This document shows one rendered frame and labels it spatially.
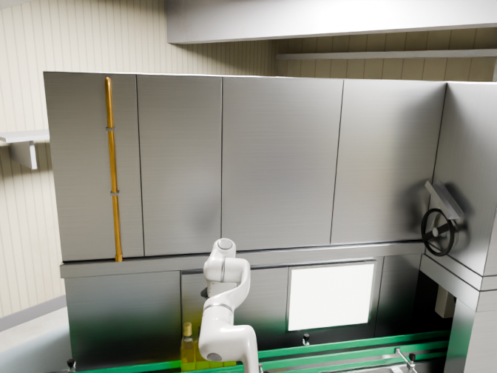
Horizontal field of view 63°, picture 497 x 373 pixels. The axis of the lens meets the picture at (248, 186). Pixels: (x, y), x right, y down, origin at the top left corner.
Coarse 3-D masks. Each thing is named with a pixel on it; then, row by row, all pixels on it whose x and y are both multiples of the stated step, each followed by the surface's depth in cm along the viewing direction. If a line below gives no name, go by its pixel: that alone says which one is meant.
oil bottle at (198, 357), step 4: (196, 340) 165; (196, 344) 164; (196, 348) 164; (196, 352) 164; (196, 356) 165; (200, 356) 165; (196, 360) 165; (200, 360) 165; (204, 360) 166; (208, 360) 166; (196, 364) 166; (200, 364) 166; (204, 364) 166; (208, 364) 167; (196, 368) 166; (200, 368) 166; (204, 368) 167; (208, 368) 167
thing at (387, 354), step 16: (352, 352) 179; (368, 352) 181; (384, 352) 182; (416, 352) 187; (432, 352) 189; (224, 368) 167; (240, 368) 169; (272, 368) 172; (288, 368) 174; (304, 368) 176; (320, 368) 177; (336, 368) 179
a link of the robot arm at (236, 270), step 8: (224, 264) 122; (232, 264) 122; (240, 264) 122; (248, 264) 124; (224, 272) 121; (232, 272) 121; (240, 272) 122; (248, 272) 121; (224, 280) 123; (232, 280) 123; (240, 280) 122; (248, 280) 119; (240, 288) 115; (248, 288) 119; (216, 296) 111; (224, 296) 111; (232, 296) 113; (240, 296) 115; (208, 304) 110; (216, 304) 109; (224, 304) 109; (232, 304) 112; (232, 312) 110
